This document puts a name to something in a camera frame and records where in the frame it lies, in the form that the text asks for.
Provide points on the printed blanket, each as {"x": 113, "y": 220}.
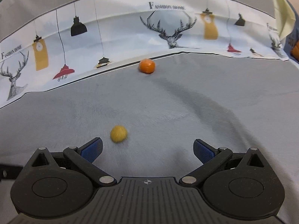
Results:
{"x": 144, "y": 32}

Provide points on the small yellow-green fruit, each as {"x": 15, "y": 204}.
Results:
{"x": 118, "y": 134}

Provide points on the orange kumquat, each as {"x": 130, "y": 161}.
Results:
{"x": 146, "y": 66}

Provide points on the orange object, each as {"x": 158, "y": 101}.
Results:
{"x": 296, "y": 50}

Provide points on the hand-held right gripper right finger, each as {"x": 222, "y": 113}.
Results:
{"x": 204, "y": 151}

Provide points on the grey bed sheet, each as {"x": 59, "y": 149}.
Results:
{"x": 151, "y": 121}

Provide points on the pale yellow cloth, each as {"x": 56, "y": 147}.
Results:
{"x": 283, "y": 16}

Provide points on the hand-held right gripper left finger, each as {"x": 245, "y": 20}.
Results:
{"x": 92, "y": 151}

